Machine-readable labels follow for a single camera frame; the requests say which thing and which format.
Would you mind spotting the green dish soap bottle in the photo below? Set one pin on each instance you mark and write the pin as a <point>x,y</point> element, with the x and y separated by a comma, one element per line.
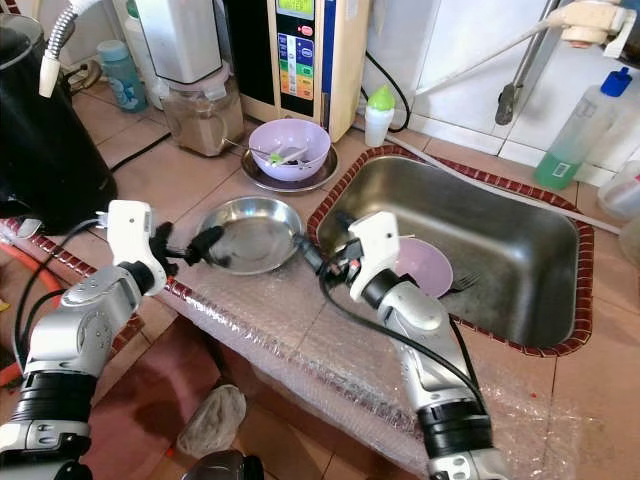
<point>575,140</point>

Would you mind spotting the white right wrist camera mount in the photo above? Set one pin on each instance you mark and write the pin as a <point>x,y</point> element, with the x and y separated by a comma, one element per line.
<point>375,245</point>

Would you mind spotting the white jar green lid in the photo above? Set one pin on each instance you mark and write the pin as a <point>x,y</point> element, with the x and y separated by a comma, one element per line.
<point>145,45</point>

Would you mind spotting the white blender with clear jar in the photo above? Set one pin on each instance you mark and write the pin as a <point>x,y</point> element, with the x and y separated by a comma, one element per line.
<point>200,118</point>

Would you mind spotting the clear plastic bag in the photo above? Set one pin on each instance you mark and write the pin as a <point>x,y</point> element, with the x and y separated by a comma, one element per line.
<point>212,422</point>

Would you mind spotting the teal bottle blue cap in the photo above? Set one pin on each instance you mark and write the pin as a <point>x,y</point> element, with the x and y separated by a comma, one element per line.
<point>125,82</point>

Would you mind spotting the beige water purifier with panel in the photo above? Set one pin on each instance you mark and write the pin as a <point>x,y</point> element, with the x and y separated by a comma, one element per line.
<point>300,60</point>

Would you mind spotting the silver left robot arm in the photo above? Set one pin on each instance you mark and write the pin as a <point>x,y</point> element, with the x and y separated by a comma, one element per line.
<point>75,335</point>

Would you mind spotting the clear bubble wrap sheet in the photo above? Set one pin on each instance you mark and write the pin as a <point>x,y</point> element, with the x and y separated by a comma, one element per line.
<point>320,350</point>

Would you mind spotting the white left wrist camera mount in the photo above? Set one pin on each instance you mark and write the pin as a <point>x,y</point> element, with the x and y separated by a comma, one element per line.
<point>135,232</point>

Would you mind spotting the small white bottle green cap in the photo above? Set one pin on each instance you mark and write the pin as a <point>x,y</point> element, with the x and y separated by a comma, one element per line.
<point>378,118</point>

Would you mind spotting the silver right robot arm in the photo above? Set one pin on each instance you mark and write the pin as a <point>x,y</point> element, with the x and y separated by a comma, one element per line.
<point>430,360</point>

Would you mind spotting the black electric kettle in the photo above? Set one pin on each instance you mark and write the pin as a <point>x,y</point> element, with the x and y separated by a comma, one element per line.
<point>55,140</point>

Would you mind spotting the lilac plastic bowl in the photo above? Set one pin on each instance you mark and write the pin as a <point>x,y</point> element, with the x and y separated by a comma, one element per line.
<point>305,138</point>
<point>428,265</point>

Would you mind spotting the hanging metal tongs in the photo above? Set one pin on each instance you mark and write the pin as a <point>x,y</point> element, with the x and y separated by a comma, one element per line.
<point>508,100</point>

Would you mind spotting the stainless steel sink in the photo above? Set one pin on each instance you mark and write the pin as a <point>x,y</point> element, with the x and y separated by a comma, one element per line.
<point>515,240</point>

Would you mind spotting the white faucet pipe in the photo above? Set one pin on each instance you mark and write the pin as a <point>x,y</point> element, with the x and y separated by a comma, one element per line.
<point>500,50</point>

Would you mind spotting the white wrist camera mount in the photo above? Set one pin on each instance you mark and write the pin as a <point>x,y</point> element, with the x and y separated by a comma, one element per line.
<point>375,245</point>
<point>135,232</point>

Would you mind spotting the thin grey pipe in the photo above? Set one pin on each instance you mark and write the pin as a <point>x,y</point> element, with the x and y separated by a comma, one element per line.
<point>510,190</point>

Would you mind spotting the clear plastic container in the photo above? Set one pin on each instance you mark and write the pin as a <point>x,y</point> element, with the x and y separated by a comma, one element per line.
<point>622,200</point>

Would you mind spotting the green and white utensil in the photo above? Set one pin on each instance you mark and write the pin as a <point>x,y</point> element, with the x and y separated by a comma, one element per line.
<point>288,155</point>

